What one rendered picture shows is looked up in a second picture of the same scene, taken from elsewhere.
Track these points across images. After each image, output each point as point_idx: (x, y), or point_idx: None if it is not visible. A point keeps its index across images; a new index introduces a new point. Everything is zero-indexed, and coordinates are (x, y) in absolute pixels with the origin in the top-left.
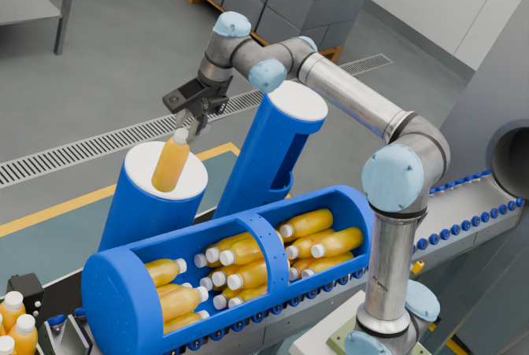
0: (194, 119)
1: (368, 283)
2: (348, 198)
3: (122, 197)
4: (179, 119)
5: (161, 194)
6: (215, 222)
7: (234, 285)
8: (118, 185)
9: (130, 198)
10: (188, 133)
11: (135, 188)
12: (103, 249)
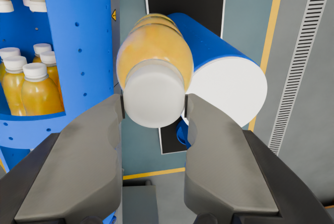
0: (105, 196)
1: None
2: None
3: (224, 46)
4: (201, 123)
5: (196, 74)
6: (67, 81)
7: (7, 58)
8: (238, 50)
9: (216, 48)
10: (113, 114)
11: (219, 54)
12: (205, 29)
